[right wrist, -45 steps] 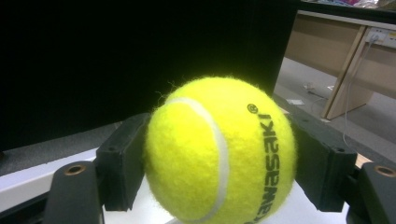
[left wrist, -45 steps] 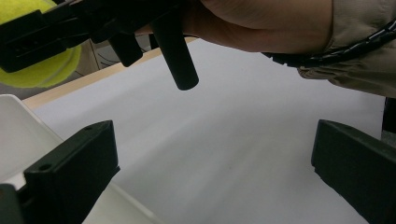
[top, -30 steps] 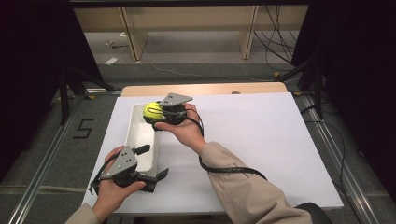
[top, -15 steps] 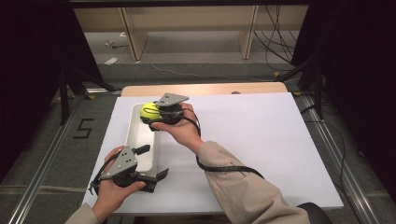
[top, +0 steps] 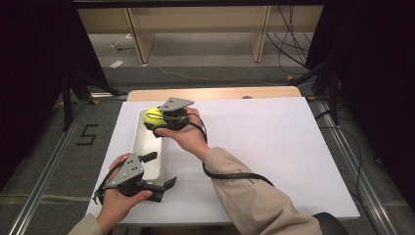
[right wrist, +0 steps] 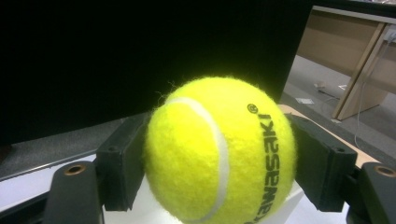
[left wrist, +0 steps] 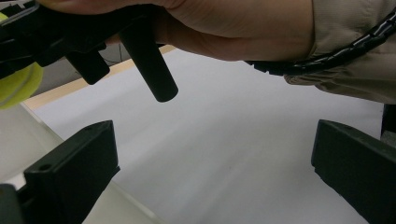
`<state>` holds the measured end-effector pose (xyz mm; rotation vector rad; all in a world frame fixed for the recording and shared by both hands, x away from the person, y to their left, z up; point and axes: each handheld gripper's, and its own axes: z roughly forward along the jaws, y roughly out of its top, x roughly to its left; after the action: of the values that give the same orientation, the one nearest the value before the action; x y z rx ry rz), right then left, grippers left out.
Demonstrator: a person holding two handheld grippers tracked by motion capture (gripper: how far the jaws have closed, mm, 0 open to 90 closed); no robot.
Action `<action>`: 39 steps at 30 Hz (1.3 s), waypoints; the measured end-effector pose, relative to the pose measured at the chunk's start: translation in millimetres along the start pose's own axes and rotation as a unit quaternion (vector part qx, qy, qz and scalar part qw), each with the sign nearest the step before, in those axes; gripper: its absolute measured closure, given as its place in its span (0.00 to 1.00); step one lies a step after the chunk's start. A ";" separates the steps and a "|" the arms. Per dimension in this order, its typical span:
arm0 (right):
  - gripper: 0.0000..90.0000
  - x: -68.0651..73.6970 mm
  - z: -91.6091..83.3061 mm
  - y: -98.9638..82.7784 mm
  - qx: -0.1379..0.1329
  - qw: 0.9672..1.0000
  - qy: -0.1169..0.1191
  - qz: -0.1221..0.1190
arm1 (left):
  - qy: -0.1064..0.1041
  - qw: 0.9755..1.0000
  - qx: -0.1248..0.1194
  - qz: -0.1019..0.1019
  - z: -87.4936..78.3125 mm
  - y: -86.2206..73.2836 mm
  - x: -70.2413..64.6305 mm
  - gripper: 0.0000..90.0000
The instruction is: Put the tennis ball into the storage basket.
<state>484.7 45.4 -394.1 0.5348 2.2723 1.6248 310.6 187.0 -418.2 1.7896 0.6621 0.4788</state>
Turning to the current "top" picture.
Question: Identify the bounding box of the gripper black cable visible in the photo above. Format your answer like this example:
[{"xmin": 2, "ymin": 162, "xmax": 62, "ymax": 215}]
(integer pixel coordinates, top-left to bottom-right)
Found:
[
  {"xmin": 146, "ymin": 112, "xmax": 276, "ymax": 188},
  {"xmin": 92, "ymin": 161, "xmax": 126, "ymax": 207}
]

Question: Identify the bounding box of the black curtain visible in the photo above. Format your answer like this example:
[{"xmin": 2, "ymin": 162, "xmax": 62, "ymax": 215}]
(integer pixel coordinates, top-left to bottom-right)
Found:
[
  {"xmin": 305, "ymin": 0, "xmax": 415, "ymax": 212},
  {"xmin": 0, "ymin": 0, "xmax": 110, "ymax": 194}
]

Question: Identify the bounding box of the thin black floor cable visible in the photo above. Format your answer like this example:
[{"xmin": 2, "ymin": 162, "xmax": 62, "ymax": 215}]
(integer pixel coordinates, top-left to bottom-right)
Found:
[{"xmin": 316, "ymin": 109, "xmax": 368, "ymax": 210}]

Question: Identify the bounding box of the black chair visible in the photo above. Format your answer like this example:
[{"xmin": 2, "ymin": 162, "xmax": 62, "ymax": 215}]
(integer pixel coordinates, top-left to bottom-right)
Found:
[{"xmin": 312, "ymin": 211, "xmax": 350, "ymax": 235}]

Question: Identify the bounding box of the white plastic container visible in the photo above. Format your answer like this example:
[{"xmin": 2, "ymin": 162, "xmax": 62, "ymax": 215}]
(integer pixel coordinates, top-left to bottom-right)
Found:
[{"xmin": 130, "ymin": 108, "xmax": 169, "ymax": 186}]

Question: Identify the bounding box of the yellow tennis ball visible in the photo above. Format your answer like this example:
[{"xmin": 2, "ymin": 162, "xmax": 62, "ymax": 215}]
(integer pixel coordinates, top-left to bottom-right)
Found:
[{"xmin": 143, "ymin": 107, "xmax": 168, "ymax": 129}]

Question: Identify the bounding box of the person's right hand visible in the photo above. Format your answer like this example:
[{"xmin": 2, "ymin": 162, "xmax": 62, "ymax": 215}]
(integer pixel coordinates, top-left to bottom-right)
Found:
[{"xmin": 155, "ymin": 107, "xmax": 211, "ymax": 163}]

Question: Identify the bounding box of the person's left hand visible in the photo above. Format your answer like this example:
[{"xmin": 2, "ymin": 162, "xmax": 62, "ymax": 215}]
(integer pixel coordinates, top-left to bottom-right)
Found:
[{"xmin": 96, "ymin": 153, "xmax": 154, "ymax": 235}]

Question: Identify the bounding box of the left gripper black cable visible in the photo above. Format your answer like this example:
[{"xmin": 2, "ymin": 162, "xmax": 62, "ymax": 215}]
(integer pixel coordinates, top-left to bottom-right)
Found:
[{"xmin": 92, "ymin": 161, "xmax": 126, "ymax": 207}]

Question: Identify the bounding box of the white foam board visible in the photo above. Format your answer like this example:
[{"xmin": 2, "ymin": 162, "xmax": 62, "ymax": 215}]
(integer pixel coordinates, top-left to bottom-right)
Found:
[{"xmin": 86, "ymin": 96, "xmax": 361, "ymax": 226}]

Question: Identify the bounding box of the aluminium floor rail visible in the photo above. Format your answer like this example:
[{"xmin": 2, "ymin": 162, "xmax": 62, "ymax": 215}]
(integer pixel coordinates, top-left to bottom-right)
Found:
[
  {"xmin": 309, "ymin": 97, "xmax": 399, "ymax": 235},
  {"xmin": 6, "ymin": 92, "xmax": 129, "ymax": 235}
]

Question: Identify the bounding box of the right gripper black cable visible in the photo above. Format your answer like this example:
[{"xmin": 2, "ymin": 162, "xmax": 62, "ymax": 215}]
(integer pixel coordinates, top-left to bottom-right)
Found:
[{"xmin": 146, "ymin": 112, "xmax": 276, "ymax": 188}]

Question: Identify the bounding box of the bundle of black cables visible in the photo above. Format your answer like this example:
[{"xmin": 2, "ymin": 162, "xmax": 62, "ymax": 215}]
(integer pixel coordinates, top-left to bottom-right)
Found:
[{"xmin": 265, "ymin": 4, "xmax": 315, "ymax": 76}]

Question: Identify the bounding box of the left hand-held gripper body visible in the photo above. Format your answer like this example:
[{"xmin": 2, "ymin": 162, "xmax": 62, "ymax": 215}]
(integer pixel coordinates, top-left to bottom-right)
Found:
[{"xmin": 105, "ymin": 153, "xmax": 165, "ymax": 204}]

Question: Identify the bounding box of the black tripod stand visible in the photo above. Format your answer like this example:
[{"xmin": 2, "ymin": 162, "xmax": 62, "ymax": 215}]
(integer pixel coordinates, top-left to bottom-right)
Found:
[
  {"xmin": 59, "ymin": 69, "xmax": 123, "ymax": 132},
  {"xmin": 288, "ymin": 62, "xmax": 341, "ymax": 127}
]

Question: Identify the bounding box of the light wooden desk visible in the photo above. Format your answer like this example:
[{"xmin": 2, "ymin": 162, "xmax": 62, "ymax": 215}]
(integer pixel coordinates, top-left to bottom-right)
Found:
[{"xmin": 76, "ymin": 4, "xmax": 325, "ymax": 65}]

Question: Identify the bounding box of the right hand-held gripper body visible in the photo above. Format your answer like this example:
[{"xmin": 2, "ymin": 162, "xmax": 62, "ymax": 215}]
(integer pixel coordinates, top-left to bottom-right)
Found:
[{"xmin": 158, "ymin": 96, "xmax": 196, "ymax": 132}]

